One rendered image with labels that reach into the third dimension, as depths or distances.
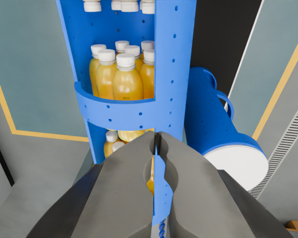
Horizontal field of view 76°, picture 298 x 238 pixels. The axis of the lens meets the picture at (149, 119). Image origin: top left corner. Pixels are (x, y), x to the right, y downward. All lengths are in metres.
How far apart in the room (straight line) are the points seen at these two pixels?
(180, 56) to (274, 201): 2.84
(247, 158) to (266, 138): 1.46
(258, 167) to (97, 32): 0.72
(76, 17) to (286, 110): 1.91
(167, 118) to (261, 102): 1.60
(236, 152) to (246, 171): 0.11
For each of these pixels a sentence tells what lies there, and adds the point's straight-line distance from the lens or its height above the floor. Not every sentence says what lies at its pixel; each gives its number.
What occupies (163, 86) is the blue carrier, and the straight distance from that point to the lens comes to 0.38.
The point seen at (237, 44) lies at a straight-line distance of 1.53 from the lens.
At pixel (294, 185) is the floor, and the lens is 2.96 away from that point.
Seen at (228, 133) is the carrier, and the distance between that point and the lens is 0.78.
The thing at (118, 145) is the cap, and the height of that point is 1.11.
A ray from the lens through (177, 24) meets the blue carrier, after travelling 0.37.
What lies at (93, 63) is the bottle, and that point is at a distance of 0.54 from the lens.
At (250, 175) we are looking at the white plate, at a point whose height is 1.04.
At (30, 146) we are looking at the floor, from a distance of 2.53.
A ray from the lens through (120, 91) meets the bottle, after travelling 0.42.
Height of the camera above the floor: 1.56
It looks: 57 degrees down
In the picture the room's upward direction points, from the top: 174 degrees counter-clockwise
